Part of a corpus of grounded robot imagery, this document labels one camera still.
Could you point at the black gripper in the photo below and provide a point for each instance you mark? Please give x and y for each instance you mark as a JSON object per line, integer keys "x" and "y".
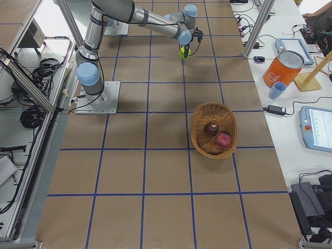
{"x": 187, "y": 45}

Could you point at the green apple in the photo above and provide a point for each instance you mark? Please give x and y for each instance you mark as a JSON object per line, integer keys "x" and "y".
{"x": 181, "y": 53}

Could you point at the dark red apple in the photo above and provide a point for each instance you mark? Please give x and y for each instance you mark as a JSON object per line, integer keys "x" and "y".
{"x": 211, "y": 129}

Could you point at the light red apple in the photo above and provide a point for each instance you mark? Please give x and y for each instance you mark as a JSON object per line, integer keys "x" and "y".
{"x": 223, "y": 140}

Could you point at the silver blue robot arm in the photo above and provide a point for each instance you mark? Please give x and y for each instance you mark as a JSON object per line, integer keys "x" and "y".
{"x": 113, "y": 18}

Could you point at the wicker basket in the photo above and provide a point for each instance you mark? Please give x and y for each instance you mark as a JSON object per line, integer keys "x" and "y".
{"x": 223, "y": 116}

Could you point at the small blue device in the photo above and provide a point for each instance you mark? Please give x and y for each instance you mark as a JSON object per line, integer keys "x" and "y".
{"x": 259, "y": 59}

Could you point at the light blue plastic cup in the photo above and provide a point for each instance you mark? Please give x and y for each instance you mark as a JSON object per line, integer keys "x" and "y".
{"x": 276, "y": 90}

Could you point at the orange canister with metal lid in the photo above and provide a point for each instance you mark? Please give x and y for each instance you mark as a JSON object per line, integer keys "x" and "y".
{"x": 284, "y": 68}

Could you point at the black power adapter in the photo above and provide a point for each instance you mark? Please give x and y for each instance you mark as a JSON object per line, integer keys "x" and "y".
{"x": 277, "y": 110}

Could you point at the blue teach pendant tablet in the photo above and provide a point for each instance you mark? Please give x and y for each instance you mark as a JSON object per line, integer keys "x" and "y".
{"x": 296, "y": 45}

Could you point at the wooden mug stand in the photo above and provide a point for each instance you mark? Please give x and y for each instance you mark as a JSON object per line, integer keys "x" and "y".
{"x": 307, "y": 81}

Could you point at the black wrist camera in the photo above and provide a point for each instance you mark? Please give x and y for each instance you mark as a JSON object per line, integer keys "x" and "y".
{"x": 198, "y": 34}

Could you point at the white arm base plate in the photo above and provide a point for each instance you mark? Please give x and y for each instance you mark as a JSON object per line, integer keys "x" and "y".
{"x": 106, "y": 103}

